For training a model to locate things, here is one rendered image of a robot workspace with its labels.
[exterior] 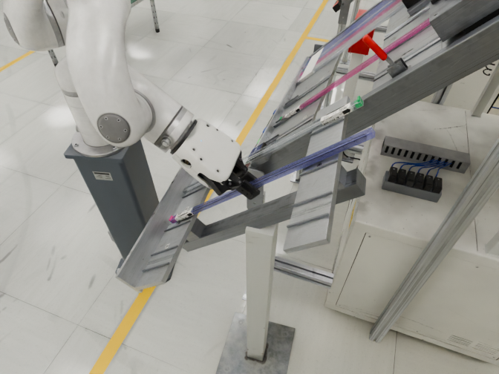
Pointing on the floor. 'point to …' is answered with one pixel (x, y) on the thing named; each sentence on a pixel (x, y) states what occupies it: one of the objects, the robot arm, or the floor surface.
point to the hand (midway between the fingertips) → (249, 185)
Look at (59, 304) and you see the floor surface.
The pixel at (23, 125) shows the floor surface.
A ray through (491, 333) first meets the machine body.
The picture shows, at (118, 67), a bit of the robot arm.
